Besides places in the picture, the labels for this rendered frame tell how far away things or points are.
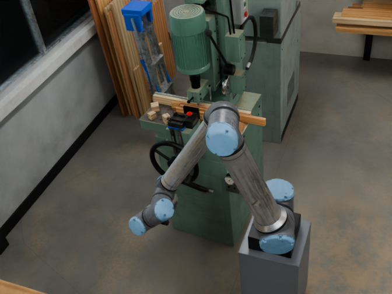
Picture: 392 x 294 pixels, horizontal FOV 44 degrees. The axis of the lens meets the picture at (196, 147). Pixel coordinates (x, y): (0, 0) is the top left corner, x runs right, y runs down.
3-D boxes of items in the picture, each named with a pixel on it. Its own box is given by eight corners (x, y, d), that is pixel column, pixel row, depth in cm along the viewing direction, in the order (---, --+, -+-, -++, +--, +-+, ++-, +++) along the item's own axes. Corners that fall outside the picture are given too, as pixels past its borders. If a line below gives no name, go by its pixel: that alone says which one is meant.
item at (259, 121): (171, 108, 281) (170, 102, 278) (173, 106, 282) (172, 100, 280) (264, 126, 259) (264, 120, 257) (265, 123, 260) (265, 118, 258)
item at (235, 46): (226, 60, 266) (224, 35, 256) (232, 52, 272) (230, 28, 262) (240, 63, 263) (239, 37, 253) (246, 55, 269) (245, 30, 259)
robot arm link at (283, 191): (291, 200, 238) (294, 175, 226) (293, 228, 226) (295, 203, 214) (260, 198, 240) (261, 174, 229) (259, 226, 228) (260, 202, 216)
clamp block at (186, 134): (167, 142, 262) (164, 128, 257) (178, 127, 271) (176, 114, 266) (191, 147, 257) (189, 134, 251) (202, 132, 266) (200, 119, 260)
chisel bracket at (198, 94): (188, 104, 268) (186, 91, 262) (199, 90, 277) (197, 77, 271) (200, 106, 265) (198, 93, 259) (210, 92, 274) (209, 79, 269)
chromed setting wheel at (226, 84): (221, 100, 271) (219, 81, 264) (230, 88, 280) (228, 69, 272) (226, 101, 270) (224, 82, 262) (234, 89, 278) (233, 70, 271)
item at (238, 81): (227, 92, 277) (225, 73, 269) (231, 85, 281) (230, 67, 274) (242, 94, 273) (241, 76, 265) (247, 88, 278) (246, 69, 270)
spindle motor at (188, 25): (171, 73, 254) (161, 17, 234) (186, 56, 265) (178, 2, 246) (201, 78, 247) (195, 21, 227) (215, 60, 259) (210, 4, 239)
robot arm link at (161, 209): (162, 189, 217) (144, 200, 224) (157, 210, 209) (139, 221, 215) (177, 200, 221) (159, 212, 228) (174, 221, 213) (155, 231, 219)
